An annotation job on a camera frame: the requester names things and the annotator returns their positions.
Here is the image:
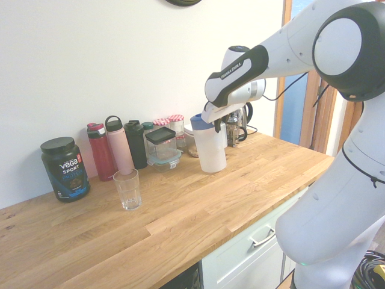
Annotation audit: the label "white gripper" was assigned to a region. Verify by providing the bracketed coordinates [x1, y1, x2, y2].
[200, 102, 242, 134]

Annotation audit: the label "white pitcher with blue lid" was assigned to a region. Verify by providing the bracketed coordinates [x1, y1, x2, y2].
[189, 113, 228, 173]

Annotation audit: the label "clear faceted glass tumbler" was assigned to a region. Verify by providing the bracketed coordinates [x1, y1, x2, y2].
[112, 168, 141, 211]

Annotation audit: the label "pink water bottle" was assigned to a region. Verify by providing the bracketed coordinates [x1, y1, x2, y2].
[105, 115, 135, 176]

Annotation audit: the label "red water bottle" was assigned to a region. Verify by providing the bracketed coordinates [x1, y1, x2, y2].
[87, 122, 117, 182]

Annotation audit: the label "glass French press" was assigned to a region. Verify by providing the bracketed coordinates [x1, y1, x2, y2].
[224, 110, 248, 148]

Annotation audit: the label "steel electric kettle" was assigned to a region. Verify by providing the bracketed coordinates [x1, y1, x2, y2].
[237, 101, 254, 134]

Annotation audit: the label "nut container with white lid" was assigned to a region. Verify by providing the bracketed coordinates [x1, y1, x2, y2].
[183, 125, 200, 158]

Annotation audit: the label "square container with black lid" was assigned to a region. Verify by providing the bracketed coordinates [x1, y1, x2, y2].
[144, 126, 177, 160]

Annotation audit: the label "glass container with clip lid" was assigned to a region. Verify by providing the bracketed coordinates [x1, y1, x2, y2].
[146, 148, 183, 173]

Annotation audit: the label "jar with green lid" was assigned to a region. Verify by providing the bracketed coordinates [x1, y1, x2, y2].
[141, 121, 155, 151]

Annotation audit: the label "black shaker bottle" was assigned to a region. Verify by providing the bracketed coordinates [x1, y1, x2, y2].
[123, 120, 148, 170]

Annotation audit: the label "white cabinet drawer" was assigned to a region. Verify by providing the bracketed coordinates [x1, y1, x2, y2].
[201, 185, 310, 289]

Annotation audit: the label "dark under-counter appliance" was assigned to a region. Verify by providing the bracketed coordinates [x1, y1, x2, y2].
[158, 261, 202, 289]

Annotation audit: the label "black Vega protein tub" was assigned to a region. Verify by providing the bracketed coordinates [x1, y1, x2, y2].
[40, 137, 91, 203]

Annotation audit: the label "yellow plug box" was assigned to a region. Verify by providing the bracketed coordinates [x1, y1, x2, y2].
[371, 264, 385, 286]

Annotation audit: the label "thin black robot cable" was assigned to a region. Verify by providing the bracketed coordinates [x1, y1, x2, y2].
[262, 70, 311, 102]
[340, 140, 385, 190]

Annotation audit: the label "wooden door frame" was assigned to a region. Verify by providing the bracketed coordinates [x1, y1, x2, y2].
[273, 0, 365, 156]

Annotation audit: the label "metal drawer handle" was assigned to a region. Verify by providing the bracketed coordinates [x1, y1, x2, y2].
[249, 226, 279, 248]

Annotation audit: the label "black round wall clock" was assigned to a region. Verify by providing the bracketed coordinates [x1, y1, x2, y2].
[164, 0, 203, 7]

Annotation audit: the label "coiled black cables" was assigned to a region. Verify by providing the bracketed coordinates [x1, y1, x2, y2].
[352, 249, 385, 289]

